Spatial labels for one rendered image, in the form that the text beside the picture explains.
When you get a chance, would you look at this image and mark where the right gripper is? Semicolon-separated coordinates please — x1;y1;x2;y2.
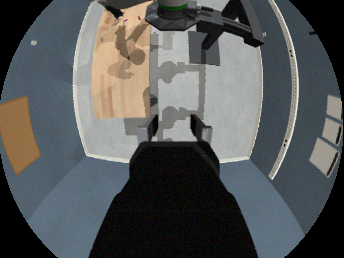
105;6;123;20

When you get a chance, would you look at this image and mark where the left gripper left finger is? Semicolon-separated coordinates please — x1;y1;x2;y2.
136;114;159;145

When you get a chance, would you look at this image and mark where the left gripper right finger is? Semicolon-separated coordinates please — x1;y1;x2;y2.
191;114;213;145

